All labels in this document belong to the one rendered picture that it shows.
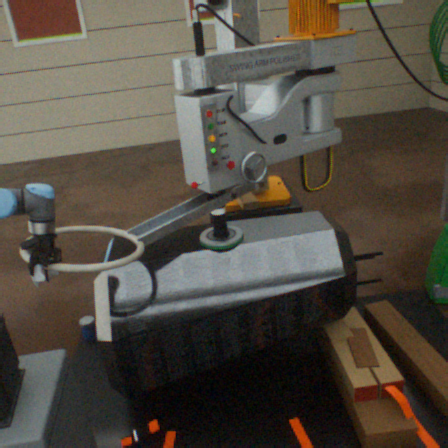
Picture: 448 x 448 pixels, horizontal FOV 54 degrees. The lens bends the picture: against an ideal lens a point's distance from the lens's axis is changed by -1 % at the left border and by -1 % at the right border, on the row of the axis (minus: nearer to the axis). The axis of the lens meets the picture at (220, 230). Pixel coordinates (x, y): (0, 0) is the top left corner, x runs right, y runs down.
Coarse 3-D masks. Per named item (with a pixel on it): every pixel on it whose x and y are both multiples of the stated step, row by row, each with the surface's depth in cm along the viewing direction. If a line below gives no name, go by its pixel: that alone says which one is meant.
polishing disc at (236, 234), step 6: (210, 228) 228; (228, 228) 226; (234, 228) 225; (204, 234) 222; (210, 234) 221; (234, 234) 219; (240, 234) 218; (204, 240) 216; (210, 240) 215; (216, 240) 215; (222, 240) 214; (228, 240) 213; (234, 240) 213
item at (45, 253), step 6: (36, 234) 154; (48, 234) 157; (54, 234) 156; (42, 240) 157; (48, 240) 154; (54, 240) 158; (36, 246) 158; (42, 246) 157; (48, 246) 155; (54, 246) 156; (30, 252) 157; (36, 252) 156; (42, 252) 155; (48, 252) 155; (54, 252) 158; (60, 252) 160; (36, 258) 157; (42, 258) 155; (48, 258) 156; (54, 258) 159; (60, 258) 161; (42, 264) 157; (48, 264) 158
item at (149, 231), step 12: (204, 192) 213; (228, 192) 208; (240, 192) 211; (180, 204) 208; (192, 204) 211; (204, 204) 202; (216, 204) 205; (156, 216) 202; (168, 216) 206; (180, 216) 197; (192, 216) 200; (132, 228) 197; (144, 228) 201; (156, 228) 192; (168, 228) 195; (144, 240) 190; (156, 240) 193
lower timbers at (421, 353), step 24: (384, 312) 274; (384, 336) 262; (408, 336) 252; (408, 360) 239; (432, 360) 233; (432, 384) 219; (360, 408) 207; (384, 408) 206; (360, 432) 203; (384, 432) 194; (408, 432) 195
